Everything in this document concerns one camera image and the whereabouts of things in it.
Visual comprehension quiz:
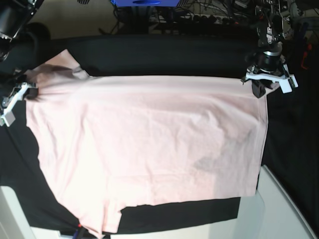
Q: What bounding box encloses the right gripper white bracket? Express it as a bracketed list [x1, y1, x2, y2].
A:
[0, 82, 39, 127]

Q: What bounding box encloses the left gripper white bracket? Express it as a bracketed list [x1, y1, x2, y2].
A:
[241, 63, 299, 98]

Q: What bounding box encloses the pink T-shirt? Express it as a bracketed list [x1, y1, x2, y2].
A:
[26, 51, 268, 238]

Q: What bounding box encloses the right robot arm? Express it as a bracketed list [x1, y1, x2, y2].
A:
[0, 0, 51, 127]

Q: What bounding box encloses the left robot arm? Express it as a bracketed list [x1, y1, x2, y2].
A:
[241, 0, 298, 98]

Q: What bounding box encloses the red and black clamp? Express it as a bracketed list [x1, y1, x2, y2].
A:
[301, 43, 313, 70]

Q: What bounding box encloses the black table cloth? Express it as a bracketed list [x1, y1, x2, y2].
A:
[0, 35, 319, 235]

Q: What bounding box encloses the black power strip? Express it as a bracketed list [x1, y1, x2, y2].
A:
[150, 13, 238, 25]

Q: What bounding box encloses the blue pen with red tip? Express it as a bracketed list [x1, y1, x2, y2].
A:
[72, 224, 87, 239]

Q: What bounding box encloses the blue handled tool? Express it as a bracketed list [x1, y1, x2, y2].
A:
[296, 22, 309, 45]

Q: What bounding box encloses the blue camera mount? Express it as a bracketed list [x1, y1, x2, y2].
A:
[111, 0, 179, 7]

